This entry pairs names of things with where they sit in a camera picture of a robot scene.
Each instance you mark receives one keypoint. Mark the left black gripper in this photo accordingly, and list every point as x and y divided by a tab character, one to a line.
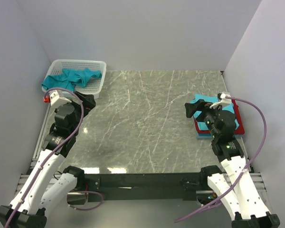
87	101

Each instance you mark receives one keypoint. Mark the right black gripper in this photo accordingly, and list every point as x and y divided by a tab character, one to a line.
204	106

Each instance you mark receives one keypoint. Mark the teal t-shirt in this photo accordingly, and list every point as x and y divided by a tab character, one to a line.
70	78

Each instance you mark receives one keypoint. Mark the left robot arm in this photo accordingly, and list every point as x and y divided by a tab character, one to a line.
32	204

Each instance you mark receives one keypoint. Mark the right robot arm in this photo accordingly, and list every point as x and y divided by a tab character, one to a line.
239	196

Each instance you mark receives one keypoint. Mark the white perforated plastic basket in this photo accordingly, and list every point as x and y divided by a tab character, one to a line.
94	85

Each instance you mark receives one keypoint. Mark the folded grey-blue t-shirt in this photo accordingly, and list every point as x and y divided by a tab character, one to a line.
209	136

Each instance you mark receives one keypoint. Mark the folded red t-shirt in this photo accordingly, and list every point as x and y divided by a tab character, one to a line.
240	129

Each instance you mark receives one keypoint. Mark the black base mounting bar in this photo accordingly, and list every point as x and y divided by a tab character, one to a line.
148	186

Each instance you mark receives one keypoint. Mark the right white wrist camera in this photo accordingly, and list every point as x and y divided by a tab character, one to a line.
224	99

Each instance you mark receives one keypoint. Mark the aluminium frame rail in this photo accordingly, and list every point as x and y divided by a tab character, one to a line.
257	180

